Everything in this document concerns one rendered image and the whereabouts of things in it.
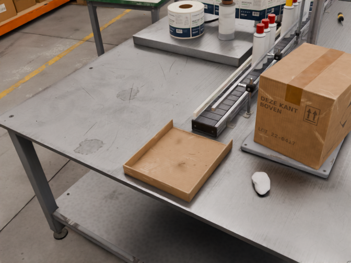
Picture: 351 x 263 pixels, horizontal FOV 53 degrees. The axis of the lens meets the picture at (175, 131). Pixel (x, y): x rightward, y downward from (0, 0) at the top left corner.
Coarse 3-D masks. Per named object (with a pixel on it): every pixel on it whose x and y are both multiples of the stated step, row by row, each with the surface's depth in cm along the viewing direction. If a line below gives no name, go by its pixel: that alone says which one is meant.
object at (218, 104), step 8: (296, 24) 184; (288, 32) 176; (280, 40) 169; (272, 48) 162; (264, 56) 156; (256, 64) 150; (248, 72) 144; (240, 80) 140; (232, 88) 135; (224, 96) 131; (216, 104) 127
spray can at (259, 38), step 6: (258, 24) 152; (258, 30) 152; (258, 36) 153; (264, 36) 153; (258, 42) 154; (264, 42) 155; (258, 48) 156; (252, 54) 160; (258, 54) 158; (252, 60) 161; (258, 66) 161
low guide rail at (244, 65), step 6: (240, 66) 159; (246, 66) 162; (234, 72) 155; (240, 72) 158; (228, 78) 151; (234, 78) 154; (222, 84) 147; (228, 84) 151; (216, 90) 144; (222, 90) 147; (210, 96) 140; (216, 96) 144; (204, 102) 137; (198, 108) 134; (204, 108) 137
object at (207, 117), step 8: (304, 24) 202; (288, 40) 186; (280, 48) 179; (264, 64) 166; (256, 72) 161; (248, 80) 155; (240, 88) 151; (232, 96) 146; (240, 96) 146; (224, 104) 141; (232, 104) 141; (208, 112) 138; (216, 112) 137; (224, 112) 137; (200, 120) 134; (208, 120) 134; (216, 120) 133
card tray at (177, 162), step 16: (176, 128) 138; (160, 144) 131; (176, 144) 131; (192, 144) 130; (208, 144) 130; (224, 144) 129; (128, 160) 120; (144, 160) 125; (160, 160) 124; (176, 160) 124; (192, 160) 123; (208, 160) 123; (144, 176) 115; (160, 176) 118; (176, 176) 117; (192, 176) 117; (208, 176) 116; (176, 192) 110; (192, 192) 108
